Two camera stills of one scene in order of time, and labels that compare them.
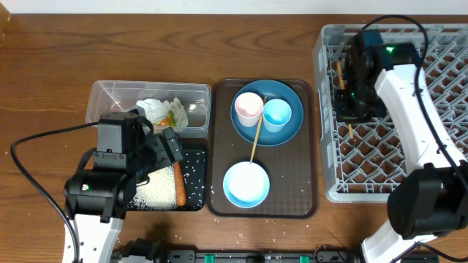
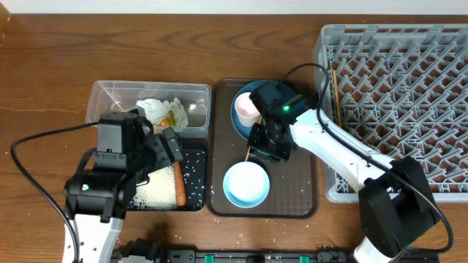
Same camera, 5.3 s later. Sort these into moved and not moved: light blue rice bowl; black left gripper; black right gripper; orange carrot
Moved: black right gripper
Not moved: orange carrot; light blue rice bowl; black left gripper
